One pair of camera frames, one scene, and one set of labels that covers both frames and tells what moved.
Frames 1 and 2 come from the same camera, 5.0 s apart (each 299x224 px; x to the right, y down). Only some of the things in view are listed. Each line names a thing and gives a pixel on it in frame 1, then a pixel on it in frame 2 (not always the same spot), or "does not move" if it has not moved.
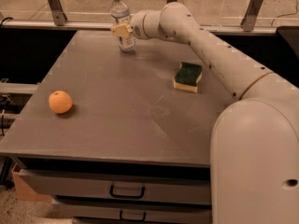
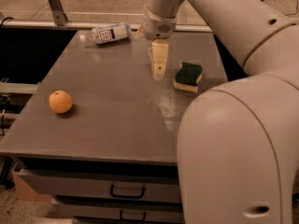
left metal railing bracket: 59,17 does not move
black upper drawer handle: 111,192 does not move
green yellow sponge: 187,77 does not move
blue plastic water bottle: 121,15 to 101,35
